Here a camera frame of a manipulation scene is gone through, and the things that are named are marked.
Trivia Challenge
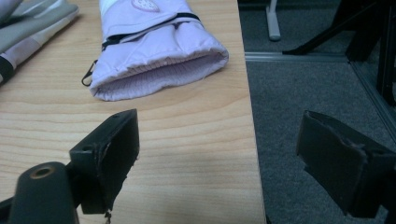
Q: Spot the grey striped glove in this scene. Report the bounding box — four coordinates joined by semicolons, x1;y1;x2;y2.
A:
0;0;80;87

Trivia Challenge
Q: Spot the purple ski glove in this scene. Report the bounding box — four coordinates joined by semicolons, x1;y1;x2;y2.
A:
81;0;230;103

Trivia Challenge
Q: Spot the aluminium floor rail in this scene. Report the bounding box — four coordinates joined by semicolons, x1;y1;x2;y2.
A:
244;50;351;64
347;59;396;143

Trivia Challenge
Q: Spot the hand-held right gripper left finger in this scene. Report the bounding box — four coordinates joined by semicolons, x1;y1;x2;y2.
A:
68;108;140;216

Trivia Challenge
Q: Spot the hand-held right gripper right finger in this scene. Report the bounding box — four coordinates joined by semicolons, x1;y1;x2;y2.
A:
295;109;396;219

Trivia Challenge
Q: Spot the white metal table frame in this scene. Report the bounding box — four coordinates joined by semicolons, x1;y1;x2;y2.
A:
265;0;282;42

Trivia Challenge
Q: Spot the black metal stand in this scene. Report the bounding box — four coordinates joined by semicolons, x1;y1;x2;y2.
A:
281;0;396;107

